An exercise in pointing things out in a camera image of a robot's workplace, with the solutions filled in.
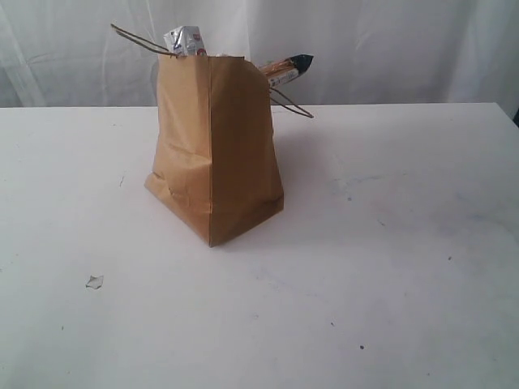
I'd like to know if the large brown paper bag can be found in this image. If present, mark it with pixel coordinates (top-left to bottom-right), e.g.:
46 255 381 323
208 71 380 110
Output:
117 28 307 247

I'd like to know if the spaghetti package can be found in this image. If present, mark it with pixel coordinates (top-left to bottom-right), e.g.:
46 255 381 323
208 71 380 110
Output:
259 54 314 88

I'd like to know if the small white blue carton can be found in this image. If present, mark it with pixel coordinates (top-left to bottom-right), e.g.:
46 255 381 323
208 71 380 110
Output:
164 26 207 57

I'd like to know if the torn label scrap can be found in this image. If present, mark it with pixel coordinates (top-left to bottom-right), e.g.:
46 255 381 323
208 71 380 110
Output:
85 276 104 290

